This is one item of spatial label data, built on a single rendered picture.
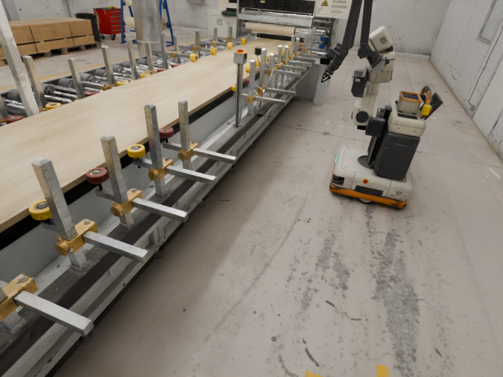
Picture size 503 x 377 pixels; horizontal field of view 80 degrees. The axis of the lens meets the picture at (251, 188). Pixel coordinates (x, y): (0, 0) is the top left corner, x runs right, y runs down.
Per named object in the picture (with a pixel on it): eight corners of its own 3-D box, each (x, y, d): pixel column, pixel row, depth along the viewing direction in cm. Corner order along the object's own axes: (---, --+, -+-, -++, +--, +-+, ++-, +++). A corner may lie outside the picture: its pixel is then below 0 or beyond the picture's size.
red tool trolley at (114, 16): (127, 37, 941) (122, 7, 896) (112, 41, 880) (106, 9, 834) (113, 36, 949) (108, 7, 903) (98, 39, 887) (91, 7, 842)
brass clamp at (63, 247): (99, 233, 109) (96, 222, 107) (69, 258, 99) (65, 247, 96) (87, 228, 111) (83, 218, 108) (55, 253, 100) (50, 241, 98)
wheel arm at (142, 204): (188, 219, 121) (188, 211, 119) (184, 224, 119) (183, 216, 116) (102, 193, 133) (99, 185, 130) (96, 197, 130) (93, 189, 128)
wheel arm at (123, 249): (150, 258, 101) (148, 249, 98) (144, 265, 98) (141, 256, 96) (51, 224, 112) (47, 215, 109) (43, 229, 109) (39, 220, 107)
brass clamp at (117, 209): (144, 200, 130) (142, 191, 128) (123, 218, 120) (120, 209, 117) (132, 197, 132) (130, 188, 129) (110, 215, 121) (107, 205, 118)
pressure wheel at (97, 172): (88, 198, 126) (81, 176, 120) (96, 188, 133) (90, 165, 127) (108, 199, 127) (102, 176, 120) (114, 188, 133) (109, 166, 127)
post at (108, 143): (135, 234, 133) (114, 135, 106) (130, 239, 130) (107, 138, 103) (129, 232, 134) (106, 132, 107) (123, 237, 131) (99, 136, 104)
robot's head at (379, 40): (392, 41, 235) (383, 24, 232) (394, 44, 219) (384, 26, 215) (375, 52, 243) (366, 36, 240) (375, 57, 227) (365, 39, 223)
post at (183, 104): (192, 181, 173) (187, 99, 146) (189, 185, 170) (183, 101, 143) (187, 180, 174) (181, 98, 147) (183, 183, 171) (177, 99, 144)
